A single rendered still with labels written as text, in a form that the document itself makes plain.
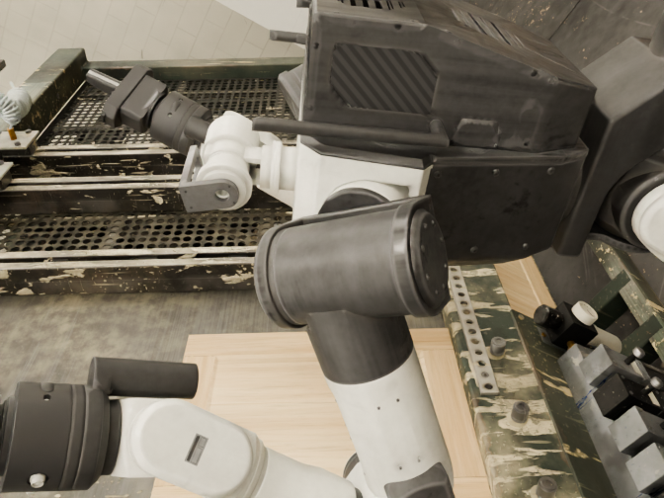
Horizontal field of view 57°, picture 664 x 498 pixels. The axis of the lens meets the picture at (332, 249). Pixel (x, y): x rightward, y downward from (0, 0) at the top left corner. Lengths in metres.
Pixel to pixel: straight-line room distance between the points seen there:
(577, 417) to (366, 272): 0.66
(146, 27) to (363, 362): 5.91
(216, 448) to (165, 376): 0.08
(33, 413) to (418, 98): 0.43
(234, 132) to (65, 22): 5.86
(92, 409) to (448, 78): 0.43
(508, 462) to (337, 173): 0.54
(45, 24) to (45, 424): 6.19
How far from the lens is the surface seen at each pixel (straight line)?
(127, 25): 6.39
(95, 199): 1.62
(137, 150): 1.75
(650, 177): 0.77
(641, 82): 0.74
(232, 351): 1.14
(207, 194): 0.69
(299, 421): 1.02
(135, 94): 1.08
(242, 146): 0.74
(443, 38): 0.59
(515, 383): 1.07
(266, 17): 4.64
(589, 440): 1.06
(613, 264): 2.02
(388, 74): 0.59
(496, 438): 0.99
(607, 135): 0.72
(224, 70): 2.38
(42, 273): 1.37
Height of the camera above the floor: 1.49
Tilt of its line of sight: 18 degrees down
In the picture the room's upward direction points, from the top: 66 degrees counter-clockwise
